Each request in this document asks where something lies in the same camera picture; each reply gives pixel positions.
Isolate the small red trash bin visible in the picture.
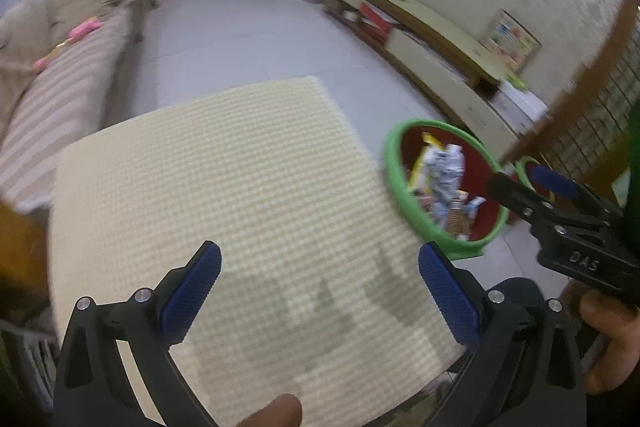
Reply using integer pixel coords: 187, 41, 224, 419
514, 156, 554, 202

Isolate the green rimmed red trash bin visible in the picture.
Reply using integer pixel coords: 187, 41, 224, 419
383, 119, 508, 260

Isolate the trash inside bin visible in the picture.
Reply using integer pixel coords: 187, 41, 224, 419
408, 132, 486, 241

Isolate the person's right hand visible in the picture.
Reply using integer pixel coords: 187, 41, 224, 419
561, 281, 639, 395

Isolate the person's left hand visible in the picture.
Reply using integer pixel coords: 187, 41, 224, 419
238, 393, 303, 427

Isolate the wooden lattice door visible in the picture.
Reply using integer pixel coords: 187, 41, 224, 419
504, 0, 639, 202

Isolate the white box beside cabinet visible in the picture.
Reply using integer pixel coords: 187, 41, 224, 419
489, 81, 548, 134

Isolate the chinese checkers board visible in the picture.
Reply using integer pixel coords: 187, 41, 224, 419
480, 10, 541, 74

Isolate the cream wooden TV cabinet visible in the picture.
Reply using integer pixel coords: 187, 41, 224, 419
324, 0, 521, 162

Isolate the checkered beige table mat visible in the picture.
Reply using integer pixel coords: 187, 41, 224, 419
49, 77, 462, 426

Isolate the red folder in cabinet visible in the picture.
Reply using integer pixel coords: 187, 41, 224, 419
359, 1, 398, 38

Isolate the striped beige sofa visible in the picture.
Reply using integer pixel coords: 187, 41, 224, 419
1, 0, 140, 215

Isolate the pink toy on sofa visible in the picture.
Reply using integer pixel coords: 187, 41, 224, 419
34, 17, 103, 72

